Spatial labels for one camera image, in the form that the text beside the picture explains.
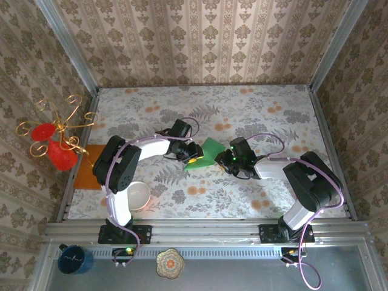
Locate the green paper sheet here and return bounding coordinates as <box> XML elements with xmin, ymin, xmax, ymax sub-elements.
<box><xmin>183</xmin><ymin>137</ymin><xmax>227</xmax><ymax>172</ymax></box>

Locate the white bowl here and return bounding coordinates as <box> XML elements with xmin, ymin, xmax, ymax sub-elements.
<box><xmin>127</xmin><ymin>181</ymin><xmax>152</xmax><ymax>212</ymax></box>

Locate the slotted metal strip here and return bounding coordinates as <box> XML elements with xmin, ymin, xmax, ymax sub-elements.
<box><xmin>86</xmin><ymin>246</ymin><xmax>284</xmax><ymax>259</ymax></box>

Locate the orange mat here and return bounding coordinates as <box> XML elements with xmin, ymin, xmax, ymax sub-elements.
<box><xmin>73</xmin><ymin>144</ymin><xmax>107</xmax><ymax>191</ymax></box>

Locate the small right controller board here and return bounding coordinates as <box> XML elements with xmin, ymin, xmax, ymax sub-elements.
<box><xmin>280</xmin><ymin>247</ymin><xmax>307</xmax><ymax>267</ymax></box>

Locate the small controller board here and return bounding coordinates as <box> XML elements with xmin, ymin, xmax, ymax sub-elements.
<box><xmin>280</xmin><ymin>247</ymin><xmax>307</xmax><ymax>267</ymax></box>
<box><xmin>112</xmin><ymin>247</ymin><xmax>136</xmax><ymax>267</ymax></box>

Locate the patterned flower-shaped dish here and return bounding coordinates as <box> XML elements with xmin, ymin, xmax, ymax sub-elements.
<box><xmin>156</xmin><ymin>247</ymin><xmax>186</xmax><ymax>279</ymax></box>

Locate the small left controller board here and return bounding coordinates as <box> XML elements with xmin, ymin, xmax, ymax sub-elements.
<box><xmin>112</xmin><ymin>247</ymin><xmax>136</xmax><ymax>267</ymax></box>

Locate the red vase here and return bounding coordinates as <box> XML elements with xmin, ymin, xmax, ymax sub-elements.
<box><xmin>30</xmin><ymin>122</ymin><xmax>79</xmax><ymax>172</ymax></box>

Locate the dark blue mug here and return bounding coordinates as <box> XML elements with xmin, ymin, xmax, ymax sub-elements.
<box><xmin>57</xmin><ymin>243</ymin><xmax>95</xmax><ymax>275</ymax></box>

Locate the aluminium front rail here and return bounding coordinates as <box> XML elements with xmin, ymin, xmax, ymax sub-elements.
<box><xmin>44</xmin><ymin>218</ymin><xmax>373</xmax><ymax>247</ymax></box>

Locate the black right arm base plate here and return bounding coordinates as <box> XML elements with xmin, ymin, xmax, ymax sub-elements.
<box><xmin>258</xmin><ymin>223</ymin><xmax>315</xmax><ymax>244</ymax></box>

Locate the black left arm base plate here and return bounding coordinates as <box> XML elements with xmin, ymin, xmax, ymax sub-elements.
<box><xmin>97</xmin><ymin>224</ymin><xmax>153</xmax><ymax>245</ymax></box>

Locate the aluminium side rail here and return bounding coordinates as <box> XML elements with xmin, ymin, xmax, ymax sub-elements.
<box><xmin>56</xmin><ymin>87</ymin><xmax>101</xmax><ymax>224</ymax></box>
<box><xmin>308</xmin><ymin>84</ymin><xmax>359</xmax><ymax>221</ymax></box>

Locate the gold wire ornament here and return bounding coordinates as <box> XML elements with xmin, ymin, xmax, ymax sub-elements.
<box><xmin>16</xmin><ymin>93</ymin><xmax>98</xmax><ymax>158</ymax></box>

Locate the aluminium frame post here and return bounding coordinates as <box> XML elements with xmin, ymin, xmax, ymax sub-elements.
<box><xmin>309</xmin><ymin>0</ymin><xmax>369</xmax><ymax>92</ymax></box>
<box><xmin>35</xmin><ymin>0</ymin><xmax>100</xmax><ymax>92</ymax></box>

